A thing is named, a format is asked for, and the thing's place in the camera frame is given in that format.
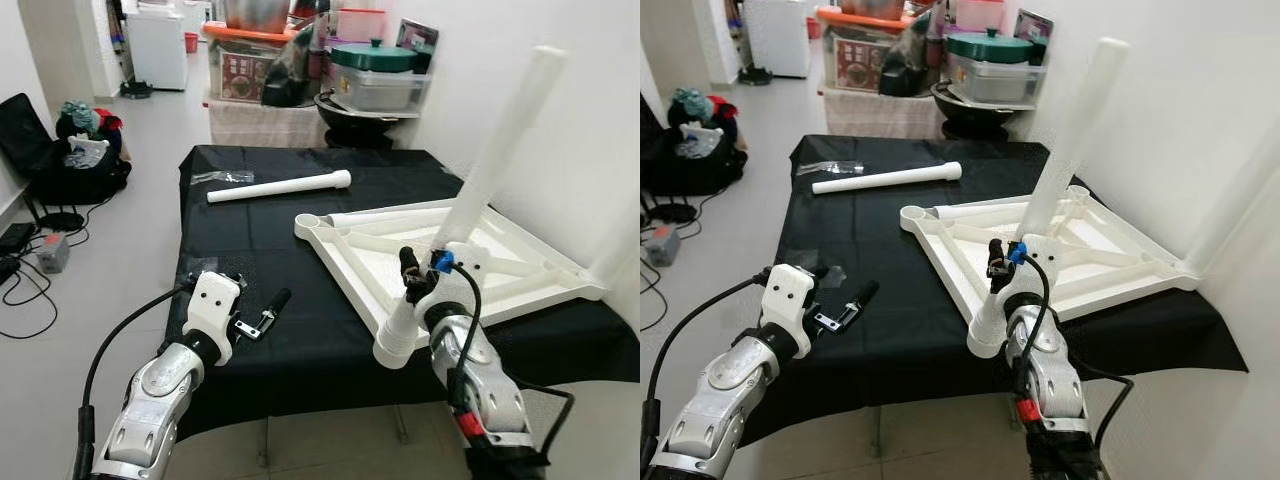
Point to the black wifi router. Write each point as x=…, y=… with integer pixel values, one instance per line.
x=62, y=220
x=675, y=212

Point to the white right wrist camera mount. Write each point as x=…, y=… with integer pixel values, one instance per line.
x=445, y=312
x=1020, y=300

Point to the shiny black bag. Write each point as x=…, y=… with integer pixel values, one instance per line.
x=905, y=70
x=290, y=80

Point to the black power adapter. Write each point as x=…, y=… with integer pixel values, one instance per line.
x=17, y=237

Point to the black round wok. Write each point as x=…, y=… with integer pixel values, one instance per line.
x=970, y=115
x=355, y=125

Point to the green round pot lid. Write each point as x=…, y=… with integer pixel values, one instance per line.
x=990, y=47
x=375, y=57

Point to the clear plastic bag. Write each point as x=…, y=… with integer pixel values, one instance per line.
x=830, y=168
x=225, y=177

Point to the purple picture box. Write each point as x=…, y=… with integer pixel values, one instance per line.
x=415, y=35
x=1032, y=25

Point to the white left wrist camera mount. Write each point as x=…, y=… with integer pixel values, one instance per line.
x=790, y=300
x=213, y=310

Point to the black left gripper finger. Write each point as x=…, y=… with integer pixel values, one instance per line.
x=864, y=298
x=278, y=305

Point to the red bucket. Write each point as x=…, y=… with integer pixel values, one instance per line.
x=191, y=43
x=813, y=28

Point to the beige cloth covered table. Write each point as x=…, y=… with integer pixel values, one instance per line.
x=880, y=115
x=265, y=125

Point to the black power strip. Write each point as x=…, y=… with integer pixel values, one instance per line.
x=8, y=268

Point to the grey electrical box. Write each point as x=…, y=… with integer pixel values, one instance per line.
x=663, y=245
x=53, y=253

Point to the white plastic bag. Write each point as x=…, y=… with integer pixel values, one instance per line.
x=700, y=140
x=88, y=150

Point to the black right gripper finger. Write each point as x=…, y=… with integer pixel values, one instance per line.
x=1000, y=262
x=412, y=270

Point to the pink plastic container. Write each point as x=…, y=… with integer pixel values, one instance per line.
x=980, y=15
x=360, y=25

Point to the white cabinet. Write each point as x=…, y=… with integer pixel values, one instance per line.
x=778, y=40
x=158, y=50

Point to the black fan base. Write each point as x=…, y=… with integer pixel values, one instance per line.
x=752, y=76
x=137, y=90

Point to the black open suitcase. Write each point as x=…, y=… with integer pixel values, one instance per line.
x=25, y=130
x=700, y=175

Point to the white plastic children table top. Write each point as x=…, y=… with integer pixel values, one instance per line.
x=960, y=250
x=365, y=262

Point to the clear plastic storage container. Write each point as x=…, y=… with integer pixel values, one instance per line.
x=1000, y=80
x=385, y=90

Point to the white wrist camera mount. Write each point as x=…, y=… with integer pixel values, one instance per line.
x=445, y=312
x=790, y=300
x=213, y=310
x=1020, y=300

